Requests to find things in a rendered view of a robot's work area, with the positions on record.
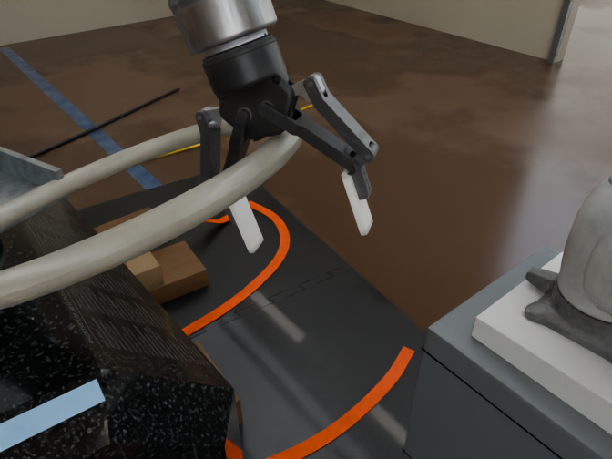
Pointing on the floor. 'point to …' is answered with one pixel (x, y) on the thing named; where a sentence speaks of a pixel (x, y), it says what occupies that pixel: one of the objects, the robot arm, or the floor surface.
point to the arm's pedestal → (491, 394)
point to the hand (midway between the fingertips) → (305, 229)
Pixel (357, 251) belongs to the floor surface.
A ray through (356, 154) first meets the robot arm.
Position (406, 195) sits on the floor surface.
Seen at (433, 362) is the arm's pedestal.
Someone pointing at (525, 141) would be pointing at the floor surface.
